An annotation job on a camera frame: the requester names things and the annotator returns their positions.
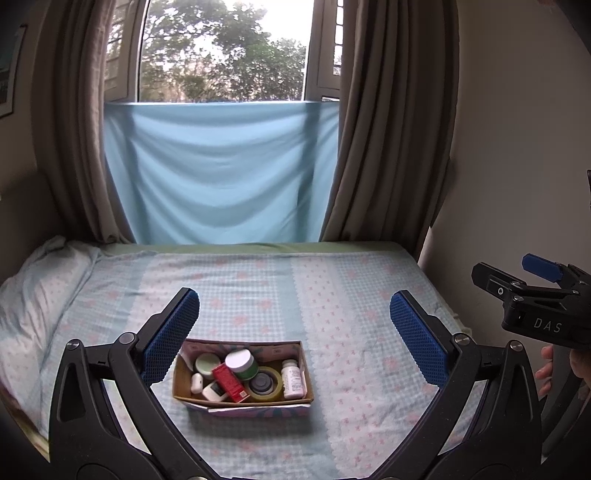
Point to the bow printed bed sheet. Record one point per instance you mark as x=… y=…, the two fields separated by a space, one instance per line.
x=323 y=295

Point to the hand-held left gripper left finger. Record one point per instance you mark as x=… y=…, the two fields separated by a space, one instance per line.
x=168 y=341

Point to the person's right hand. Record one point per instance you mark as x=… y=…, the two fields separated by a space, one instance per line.
x=545 y=371

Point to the brown curtain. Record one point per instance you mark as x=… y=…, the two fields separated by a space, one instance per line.
x=78 y=138
x=392 y=138

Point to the light blue cloth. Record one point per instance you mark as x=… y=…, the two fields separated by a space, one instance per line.
x=221 y=175

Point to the cardboard box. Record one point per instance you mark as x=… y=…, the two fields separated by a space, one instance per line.
x=240 y=408

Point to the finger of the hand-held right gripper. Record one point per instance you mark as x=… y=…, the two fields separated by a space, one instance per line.
x=494 y=279
x=542 y=267

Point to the window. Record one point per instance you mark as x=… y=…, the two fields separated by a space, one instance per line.
x=323 y=55

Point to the small white plastic device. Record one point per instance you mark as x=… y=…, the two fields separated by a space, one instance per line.
x=197 y=383

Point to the white round jar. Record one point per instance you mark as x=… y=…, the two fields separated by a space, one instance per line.
x=207 y=362

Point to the printed pillow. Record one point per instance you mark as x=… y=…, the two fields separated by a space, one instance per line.
x=41 y=295

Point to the white pill bottle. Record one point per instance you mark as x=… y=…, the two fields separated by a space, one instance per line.
x=293 y=381

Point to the green label white jar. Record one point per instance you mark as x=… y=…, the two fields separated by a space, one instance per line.
x=240 y=362

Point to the white remote control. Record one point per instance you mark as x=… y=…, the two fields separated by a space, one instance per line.
x=210 y=393

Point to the red carton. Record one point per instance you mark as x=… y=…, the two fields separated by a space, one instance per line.
x=228 y=383

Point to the yellow tape roll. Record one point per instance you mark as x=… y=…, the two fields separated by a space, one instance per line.
x=276 y=386

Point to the wall poster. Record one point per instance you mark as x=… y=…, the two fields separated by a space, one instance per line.
x=9 y=74

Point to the grey round container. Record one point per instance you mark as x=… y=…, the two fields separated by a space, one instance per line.
x=261 y=384

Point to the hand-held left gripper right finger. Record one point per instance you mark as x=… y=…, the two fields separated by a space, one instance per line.
x=418 y=341

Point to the trees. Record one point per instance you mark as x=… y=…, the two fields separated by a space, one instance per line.
x=221 y=50

